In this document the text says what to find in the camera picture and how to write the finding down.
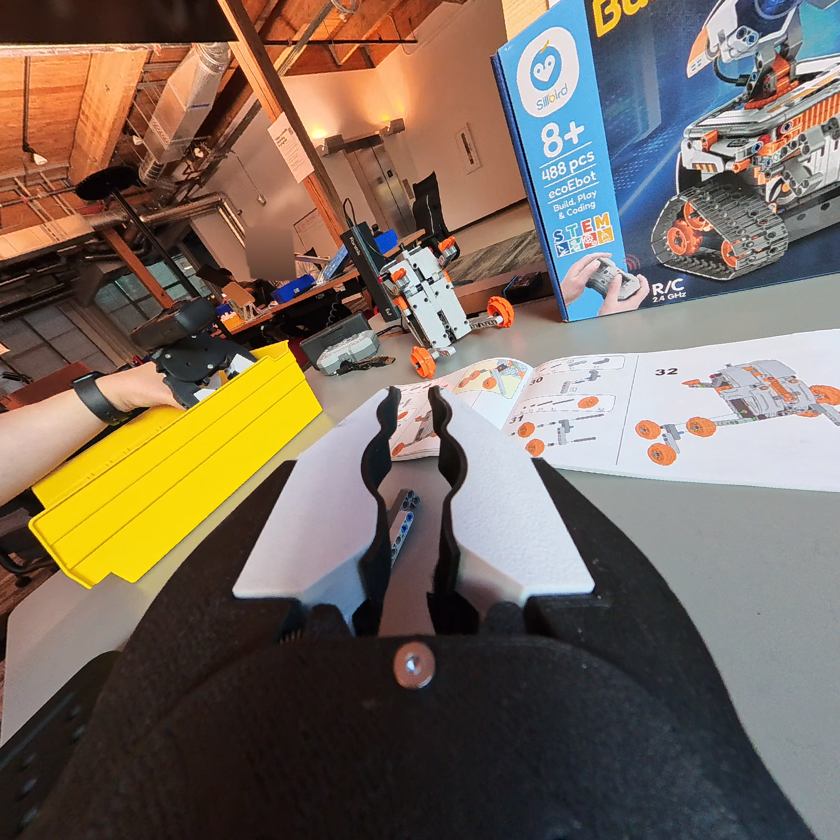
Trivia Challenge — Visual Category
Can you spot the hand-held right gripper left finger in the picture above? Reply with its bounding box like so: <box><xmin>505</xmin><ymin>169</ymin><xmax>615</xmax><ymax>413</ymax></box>
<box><xmin>234</xmin><ymin>386</ymin><xmax>401</xmax><ymax>620</ymax></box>

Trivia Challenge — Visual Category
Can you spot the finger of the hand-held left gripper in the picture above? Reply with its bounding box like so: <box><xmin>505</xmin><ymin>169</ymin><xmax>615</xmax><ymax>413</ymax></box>
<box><xmin>195</xmin><ymin>363</ymin><xmax>259</xmax><ymax>403</ymax></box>

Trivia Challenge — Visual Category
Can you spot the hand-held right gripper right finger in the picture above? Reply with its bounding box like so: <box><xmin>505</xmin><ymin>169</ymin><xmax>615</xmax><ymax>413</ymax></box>
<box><xmin>426</xmin><ymin>385</ymin><xmax>595</xmax><ymax>620</ymax></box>

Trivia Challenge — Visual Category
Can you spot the grey beam with blue pin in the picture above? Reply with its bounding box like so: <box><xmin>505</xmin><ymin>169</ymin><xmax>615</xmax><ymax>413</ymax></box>
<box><xmin>389</xmin><ymin>489</ymin><xmax>424</xmax><ymax>568</ymax></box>

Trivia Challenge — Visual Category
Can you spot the yellow plastic bin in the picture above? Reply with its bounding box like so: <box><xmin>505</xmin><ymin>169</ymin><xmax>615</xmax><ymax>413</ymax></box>
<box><xmin>28</xmin><ymin>340</ymin><xmax>325</xmax><ymax>590</ymax></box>

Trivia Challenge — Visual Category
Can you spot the person's left forearm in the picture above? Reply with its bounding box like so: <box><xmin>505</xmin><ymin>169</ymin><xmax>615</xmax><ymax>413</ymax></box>
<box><xmin>0</xmin><ymin>386</ymin><xmax>95</xmax><ymax>508</ymax></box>

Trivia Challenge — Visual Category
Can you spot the grey desk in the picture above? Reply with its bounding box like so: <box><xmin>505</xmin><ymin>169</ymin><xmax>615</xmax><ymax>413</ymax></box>
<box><xmin>0</xmin><ymin>269</ymin><xmax>840</xmax><ymax>840</ymax></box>

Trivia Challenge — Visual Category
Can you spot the person's left hand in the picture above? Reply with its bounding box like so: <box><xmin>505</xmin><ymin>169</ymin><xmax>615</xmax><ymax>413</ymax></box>
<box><xmin>98</xmin><ymin>363</ymin><xmax>193</xmax><ymax>416</ymax></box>

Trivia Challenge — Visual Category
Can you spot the black wristwatch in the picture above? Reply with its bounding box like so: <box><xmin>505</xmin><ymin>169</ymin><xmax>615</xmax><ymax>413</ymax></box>
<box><xmin>71</xmin><ymin>371</ymin><xmax>133</xmax><ymax>425</ymax></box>

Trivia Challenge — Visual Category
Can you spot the black flat box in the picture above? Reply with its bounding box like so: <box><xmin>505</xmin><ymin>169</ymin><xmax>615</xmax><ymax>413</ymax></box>
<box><xmin>298</xmin><ymin>311</ymin><xmax>376</xmax><ymax>363</ymax></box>

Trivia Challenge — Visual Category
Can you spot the long wooden office table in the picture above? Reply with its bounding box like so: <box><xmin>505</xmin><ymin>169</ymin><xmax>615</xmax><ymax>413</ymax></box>
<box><xmin>216</xmin><ymin>229</ymin><xmax>429</xmax><ymax>330</ymax></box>

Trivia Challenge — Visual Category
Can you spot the grey battery box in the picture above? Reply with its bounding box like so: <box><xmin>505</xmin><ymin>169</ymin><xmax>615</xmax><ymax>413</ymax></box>
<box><xmin>311</xmin><ymin>327</ymin><xmax>383</xmax><ymax>376</ymax></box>

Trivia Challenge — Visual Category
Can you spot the black tall speaker box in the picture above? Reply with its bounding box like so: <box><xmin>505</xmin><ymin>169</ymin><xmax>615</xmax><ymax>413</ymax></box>
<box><xmin>340</xmin><ymin>222</ymin><xmax>403</xmax><ymax>324</ymax></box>

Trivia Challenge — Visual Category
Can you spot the grey orange robot model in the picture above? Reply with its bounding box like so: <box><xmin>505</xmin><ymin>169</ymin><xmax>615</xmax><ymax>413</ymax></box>
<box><xmin>377</xmin><ymin>235</ymin><xmax>517</xmax><ymax>380</ymax></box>

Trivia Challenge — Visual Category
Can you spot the open white instruction booklet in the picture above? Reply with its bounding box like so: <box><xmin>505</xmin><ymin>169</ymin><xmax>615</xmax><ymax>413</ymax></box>
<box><xmin>378</xmin><ymin>327</ymin><xmax>840</xmax><ymax>494</ymax></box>

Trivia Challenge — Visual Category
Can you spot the black office chair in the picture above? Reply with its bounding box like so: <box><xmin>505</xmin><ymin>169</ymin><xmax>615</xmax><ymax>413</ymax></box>
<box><xmin>410</xmin><ymin>170</ymin><xmax>462</xmax><ymax>252</ymax></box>

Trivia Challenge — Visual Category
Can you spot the blue toy robot box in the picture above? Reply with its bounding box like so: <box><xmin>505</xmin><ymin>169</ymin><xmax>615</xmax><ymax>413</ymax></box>
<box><xmin>491</xmin><ymin>0</ymin><xmax>840</xmax><ymax>324</ymax></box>

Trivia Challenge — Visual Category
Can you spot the silver ceiling duct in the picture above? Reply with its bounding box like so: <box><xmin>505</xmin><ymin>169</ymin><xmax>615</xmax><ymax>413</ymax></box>
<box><xmin>137</xmin><ymin>41</ymin><xmax>236</xmax><ymax>186</ymax></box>

